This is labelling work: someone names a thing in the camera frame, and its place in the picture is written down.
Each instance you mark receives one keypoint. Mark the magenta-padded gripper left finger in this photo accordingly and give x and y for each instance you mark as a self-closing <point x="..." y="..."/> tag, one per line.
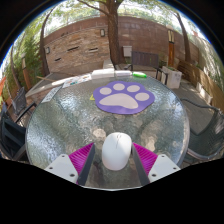
<point x="61" y="165"/>

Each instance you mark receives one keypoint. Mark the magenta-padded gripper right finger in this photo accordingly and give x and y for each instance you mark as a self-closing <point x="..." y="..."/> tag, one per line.
<point x="163" y="165"/>

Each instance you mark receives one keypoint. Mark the white computer mouse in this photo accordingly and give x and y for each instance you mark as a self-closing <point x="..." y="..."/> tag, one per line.
<point x="116" y="151"/>

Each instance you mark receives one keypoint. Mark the purple paw-print mouse pad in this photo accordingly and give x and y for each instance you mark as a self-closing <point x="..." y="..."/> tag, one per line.
<point x="124" y="108"/>

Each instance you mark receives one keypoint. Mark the black metal mesh chair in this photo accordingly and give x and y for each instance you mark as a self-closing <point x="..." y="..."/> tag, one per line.
<point x="11" y="136"/>
<point x="20" y="101"/>
<point x="208" y="136"/>

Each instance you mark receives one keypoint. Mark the black and white printed sheet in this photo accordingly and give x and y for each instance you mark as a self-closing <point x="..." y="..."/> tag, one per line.
<point x="52" y="94"/>

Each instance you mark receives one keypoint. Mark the small yellow triangle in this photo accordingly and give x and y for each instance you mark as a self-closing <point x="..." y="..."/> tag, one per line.
<point x="92" y="98"/>

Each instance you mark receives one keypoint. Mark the long white planter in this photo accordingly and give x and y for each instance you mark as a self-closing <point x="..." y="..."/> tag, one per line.
<point x="205" y="93"/>

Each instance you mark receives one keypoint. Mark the raised stone basin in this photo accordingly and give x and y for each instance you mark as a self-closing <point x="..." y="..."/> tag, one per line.
<point x="53" y="81"/>

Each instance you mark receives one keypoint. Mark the white planter box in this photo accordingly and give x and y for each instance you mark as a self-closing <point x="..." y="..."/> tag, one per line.
<point x="173" y="78"/>

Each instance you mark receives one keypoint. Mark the green packet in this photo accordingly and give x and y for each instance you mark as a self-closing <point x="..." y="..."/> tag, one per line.
<point x="140" y="74"/>

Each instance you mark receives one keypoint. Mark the white flat box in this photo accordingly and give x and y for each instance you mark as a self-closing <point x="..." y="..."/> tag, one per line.
<point x="102" y="74"/>

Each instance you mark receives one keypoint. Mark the small white blue-edged box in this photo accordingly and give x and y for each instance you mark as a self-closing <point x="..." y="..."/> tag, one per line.
<point x="123" y="73"/>

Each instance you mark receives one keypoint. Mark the slim tree trunk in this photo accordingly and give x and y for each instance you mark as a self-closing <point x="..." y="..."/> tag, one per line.
<point x="186" y="43"/>
<point x="44" y="56"/>

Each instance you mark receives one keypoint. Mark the grey utility box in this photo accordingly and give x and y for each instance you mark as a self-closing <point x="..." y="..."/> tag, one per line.
<point x="127" y="51"/>

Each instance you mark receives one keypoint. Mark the large tree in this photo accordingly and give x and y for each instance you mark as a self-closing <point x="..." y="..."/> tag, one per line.
<point x="114" y="36"/>

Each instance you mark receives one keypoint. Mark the black wall lamp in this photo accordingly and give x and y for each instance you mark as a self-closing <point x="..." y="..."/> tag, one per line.
<point x="102" y="32"/>
<point x="47" y="50"/>

